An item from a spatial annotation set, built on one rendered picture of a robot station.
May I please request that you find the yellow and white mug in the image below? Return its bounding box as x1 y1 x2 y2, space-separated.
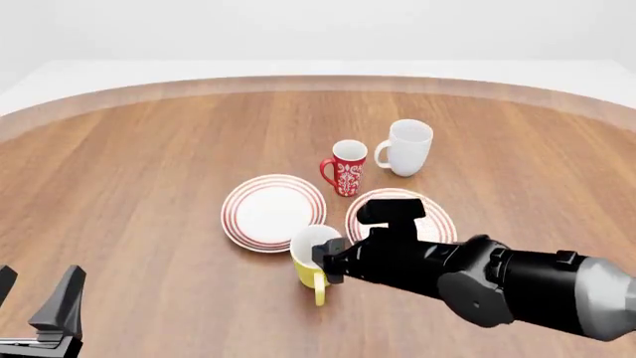
289 224 345 307

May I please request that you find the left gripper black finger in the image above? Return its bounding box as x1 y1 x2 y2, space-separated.
0 265 19 304
27 265 87 339

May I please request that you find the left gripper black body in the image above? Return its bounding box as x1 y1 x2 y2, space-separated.
0 326 83 358

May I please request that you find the white plate with red rings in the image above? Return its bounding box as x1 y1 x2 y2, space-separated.
220 173 328 255
344 187 459 248

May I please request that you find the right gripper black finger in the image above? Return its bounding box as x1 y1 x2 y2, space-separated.
311 241 329 269

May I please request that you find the red patterned mug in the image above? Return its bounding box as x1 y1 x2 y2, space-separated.
319 138 370 198

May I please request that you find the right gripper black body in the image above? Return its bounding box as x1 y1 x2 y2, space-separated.
321 236 349 286

